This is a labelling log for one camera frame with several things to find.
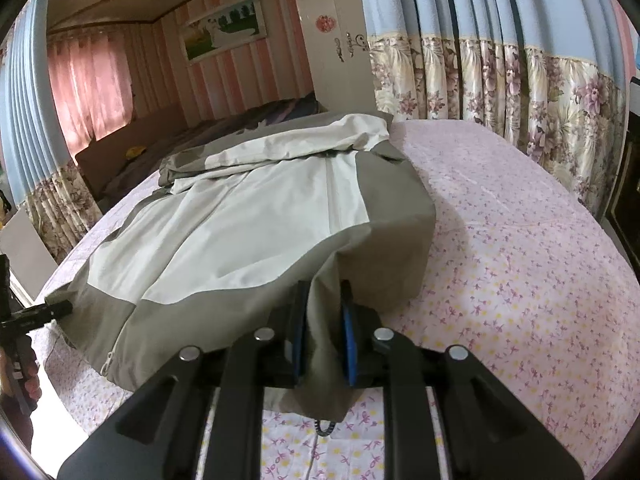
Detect pink floral sheet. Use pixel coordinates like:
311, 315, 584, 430
37, 119, 640, 480

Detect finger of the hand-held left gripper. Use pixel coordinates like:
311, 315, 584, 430
44, 300, 74, 322

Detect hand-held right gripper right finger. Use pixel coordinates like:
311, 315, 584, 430
340, 280, 584, 480

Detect white wardrobe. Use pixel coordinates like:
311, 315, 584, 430
289, 0, 376, 115

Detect grey board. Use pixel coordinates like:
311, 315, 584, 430
0, 207, 60, 283

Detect bed with brown headboard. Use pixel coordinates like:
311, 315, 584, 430
75, 102, 186, 196

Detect framed landscape wall picture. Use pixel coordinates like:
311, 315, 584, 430
179, 0, 263, 65

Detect water dispenser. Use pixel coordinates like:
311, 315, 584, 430
602, 75, 640, 266

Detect blue floral curtain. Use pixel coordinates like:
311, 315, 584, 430
355, 0, 636, 216
0, 0, 103, 263

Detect person's left hand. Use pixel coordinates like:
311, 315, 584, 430
20, 357, 45, 408

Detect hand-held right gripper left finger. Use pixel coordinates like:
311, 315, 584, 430
57, 280, 312, 480

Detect olive and cream jacket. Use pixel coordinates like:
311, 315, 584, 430
45, 110, 438, 423

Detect pink curtain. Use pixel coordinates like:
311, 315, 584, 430
47, 30, 136, 143

